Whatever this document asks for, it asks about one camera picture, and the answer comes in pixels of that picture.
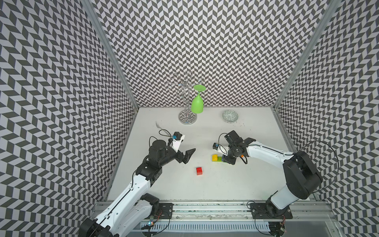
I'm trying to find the yellow lego brick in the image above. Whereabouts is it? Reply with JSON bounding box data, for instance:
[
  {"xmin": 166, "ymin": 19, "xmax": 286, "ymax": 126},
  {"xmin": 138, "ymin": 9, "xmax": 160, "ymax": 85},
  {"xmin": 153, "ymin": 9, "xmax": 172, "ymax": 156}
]
[{"xmin": 212, "ymin": 154, "xmax": 219, "ymax": 162}]

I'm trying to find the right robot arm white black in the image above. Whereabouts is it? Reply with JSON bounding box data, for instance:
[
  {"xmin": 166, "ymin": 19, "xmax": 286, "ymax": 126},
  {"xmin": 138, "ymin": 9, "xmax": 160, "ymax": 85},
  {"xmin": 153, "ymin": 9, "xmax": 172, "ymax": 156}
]
[{"xmin": 213, "ymin": 130, "xmax": 323, "ymax": 217}]

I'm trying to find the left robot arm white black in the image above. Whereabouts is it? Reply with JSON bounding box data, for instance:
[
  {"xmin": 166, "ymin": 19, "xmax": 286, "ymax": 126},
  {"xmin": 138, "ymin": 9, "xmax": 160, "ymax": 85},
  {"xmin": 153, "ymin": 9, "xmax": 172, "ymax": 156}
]
[{"xmin": 78, "ymin": 138, "xmax": 196, "ymax": 237}]

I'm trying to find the red lego brick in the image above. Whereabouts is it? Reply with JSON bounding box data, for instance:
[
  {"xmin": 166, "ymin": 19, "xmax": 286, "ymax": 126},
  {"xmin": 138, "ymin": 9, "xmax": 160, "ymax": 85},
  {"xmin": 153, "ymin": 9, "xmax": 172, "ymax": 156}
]
[{"xmin": 196, "ymin": 167, "xmax": 203, "ymax": 175}]

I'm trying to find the patterned ceramic bowl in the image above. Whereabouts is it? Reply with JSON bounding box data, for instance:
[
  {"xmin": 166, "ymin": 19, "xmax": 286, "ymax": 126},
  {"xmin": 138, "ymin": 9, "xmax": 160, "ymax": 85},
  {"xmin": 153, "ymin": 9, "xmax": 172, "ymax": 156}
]
[{"xmin": 222, "ymin": 110, "xmax": 239, "ymax": 123}]

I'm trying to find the chrome glass holder stand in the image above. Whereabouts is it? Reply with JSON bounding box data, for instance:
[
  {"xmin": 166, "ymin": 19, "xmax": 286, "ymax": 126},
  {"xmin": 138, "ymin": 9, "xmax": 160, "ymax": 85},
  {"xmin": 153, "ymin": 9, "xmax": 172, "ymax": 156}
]
[{"xmin": 167, "ymin": 71, "xmax": 203, "ymax": 125}]

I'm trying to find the green plastic wine glass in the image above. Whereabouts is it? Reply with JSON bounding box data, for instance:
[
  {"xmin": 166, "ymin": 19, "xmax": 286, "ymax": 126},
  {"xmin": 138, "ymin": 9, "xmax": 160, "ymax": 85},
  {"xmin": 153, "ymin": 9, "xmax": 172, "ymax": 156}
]
[{"xmin": 191, "ymin": 85, "xmax": 206, "ymax": 114}]

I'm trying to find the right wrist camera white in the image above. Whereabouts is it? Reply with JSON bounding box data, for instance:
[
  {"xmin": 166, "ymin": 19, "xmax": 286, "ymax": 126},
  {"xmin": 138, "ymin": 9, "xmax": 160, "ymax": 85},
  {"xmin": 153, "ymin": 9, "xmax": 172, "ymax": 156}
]
[{"xmin": 212, "ymin": 143, "xmax": 228, "ymax": 156}]

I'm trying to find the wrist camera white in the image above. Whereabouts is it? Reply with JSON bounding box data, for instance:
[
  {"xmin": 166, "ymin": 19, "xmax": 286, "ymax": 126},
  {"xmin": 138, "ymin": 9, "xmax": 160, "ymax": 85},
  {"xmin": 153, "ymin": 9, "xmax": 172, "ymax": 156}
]
[
  {"xmin": 212, "ymin": 143, "xmax": 228, "ymax": 156},
  {"xmin": 171, "ymin": 131, "xmax": 185, "ymax": 152}
]

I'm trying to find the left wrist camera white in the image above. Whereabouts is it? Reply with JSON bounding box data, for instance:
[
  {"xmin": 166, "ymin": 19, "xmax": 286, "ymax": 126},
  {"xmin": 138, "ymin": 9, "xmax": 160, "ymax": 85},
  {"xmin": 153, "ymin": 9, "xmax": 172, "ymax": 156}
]
[{"xmin": 171, "ymin": 131, "xmax": 185, "ymax": 152}]

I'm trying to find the aluminium front rail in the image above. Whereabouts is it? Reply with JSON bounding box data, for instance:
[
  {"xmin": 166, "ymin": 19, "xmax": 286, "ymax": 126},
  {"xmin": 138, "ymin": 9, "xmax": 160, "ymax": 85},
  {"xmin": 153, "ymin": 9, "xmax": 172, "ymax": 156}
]
[{"xmin": 161, "ymin": 200, "xmax": 337, "ymax": 222}]

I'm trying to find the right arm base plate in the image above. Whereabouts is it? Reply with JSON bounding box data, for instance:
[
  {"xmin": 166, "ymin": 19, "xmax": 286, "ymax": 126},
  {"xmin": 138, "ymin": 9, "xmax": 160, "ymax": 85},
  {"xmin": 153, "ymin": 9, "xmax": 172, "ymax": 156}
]
[{"xmin": 248, "ymin": 202, "xmax": 293, "ymax": 220}]

